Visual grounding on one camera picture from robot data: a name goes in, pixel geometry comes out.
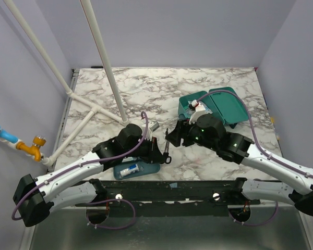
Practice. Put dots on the orange blue pipe valve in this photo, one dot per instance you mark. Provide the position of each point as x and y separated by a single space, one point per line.
18 144

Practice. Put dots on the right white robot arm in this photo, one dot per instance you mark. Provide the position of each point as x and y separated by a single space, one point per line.
293 182

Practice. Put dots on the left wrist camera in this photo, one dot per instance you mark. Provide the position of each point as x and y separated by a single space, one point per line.
152 127

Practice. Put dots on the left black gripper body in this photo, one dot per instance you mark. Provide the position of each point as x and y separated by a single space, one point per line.
146 151

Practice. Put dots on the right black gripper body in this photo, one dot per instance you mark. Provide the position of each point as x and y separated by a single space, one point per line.
180 133

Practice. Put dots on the teal divided tray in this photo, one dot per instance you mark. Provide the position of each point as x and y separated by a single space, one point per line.
146 169

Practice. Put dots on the black handled scissors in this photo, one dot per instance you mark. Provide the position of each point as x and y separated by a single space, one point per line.
167 157

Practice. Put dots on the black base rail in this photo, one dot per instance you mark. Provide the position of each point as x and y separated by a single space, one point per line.
173 198

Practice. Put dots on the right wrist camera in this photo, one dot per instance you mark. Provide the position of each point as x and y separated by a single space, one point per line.
193 118

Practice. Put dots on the teal medicine kit box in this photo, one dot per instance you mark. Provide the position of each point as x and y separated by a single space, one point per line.
223 106

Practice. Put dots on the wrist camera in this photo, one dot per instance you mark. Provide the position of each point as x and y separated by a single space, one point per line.
152 127
193 118

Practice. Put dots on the small white blue tube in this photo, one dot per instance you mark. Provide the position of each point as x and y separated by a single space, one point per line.
130 170

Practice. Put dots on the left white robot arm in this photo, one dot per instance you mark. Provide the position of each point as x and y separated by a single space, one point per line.
36 198

